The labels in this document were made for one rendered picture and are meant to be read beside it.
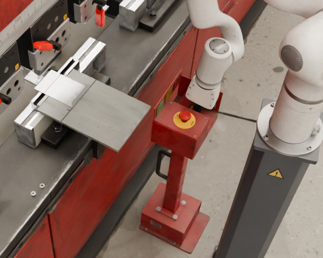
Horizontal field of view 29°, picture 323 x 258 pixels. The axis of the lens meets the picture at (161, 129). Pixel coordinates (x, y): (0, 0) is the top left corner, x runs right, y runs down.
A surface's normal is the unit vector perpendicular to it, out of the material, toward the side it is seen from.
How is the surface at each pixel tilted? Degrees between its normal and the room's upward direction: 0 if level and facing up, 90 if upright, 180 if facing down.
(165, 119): 0
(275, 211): 90
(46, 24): 90
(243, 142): 0
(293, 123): 90
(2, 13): 90
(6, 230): 0
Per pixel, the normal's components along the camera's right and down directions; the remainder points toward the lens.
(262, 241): -0.25, 0.77
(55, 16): 0.87, 0.43
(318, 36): 0.16, -0.33
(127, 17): -0.48, 0.69
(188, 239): 0.07, -0.59
